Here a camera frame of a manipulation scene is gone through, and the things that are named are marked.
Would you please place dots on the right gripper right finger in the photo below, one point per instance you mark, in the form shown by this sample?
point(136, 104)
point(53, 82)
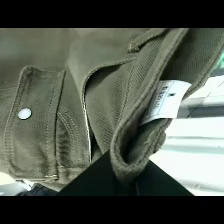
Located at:
point(160, 183)

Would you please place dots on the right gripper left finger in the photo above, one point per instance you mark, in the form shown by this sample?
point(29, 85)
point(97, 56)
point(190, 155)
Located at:
point(96, 180)

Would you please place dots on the olive green trousers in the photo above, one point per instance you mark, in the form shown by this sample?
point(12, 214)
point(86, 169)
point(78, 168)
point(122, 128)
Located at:
point(100, 93)

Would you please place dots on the dark blue garment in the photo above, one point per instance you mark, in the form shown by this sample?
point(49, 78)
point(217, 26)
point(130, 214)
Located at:
point(36, 191)

